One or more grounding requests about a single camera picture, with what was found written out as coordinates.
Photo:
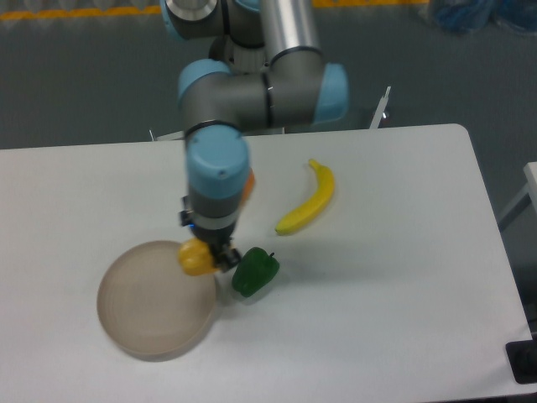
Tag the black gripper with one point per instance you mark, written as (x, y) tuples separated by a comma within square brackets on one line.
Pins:
[(225, 255)]

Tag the yellow bell pepper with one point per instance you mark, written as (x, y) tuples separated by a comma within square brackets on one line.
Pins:
[(195, 258)]

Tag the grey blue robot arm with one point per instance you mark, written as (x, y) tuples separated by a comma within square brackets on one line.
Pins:
[(220, 101)]

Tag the green bell pepper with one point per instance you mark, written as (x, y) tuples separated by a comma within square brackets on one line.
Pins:
[(256, 269)]

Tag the beige round plate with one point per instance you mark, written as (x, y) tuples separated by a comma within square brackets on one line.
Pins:
[(150, 308)]

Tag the orange bread wedge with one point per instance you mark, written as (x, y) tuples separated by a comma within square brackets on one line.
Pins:
[(249, 185)]

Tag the yellow banana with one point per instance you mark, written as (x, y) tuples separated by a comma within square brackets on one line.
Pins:
[(309, 210)]

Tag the white furniture edge right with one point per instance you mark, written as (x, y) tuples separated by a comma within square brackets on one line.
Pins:
[(523, 199)]

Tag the blue plastic bag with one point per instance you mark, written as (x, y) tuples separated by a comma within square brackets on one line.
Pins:
[(464, 17)]

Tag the black device at table edge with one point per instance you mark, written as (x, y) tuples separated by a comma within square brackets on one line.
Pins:
[(522, 359)]

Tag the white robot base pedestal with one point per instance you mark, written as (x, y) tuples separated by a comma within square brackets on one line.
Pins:
[(241, 60)]

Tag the white metal frame bracket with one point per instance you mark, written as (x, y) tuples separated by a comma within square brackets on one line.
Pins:
[(381, 113)]

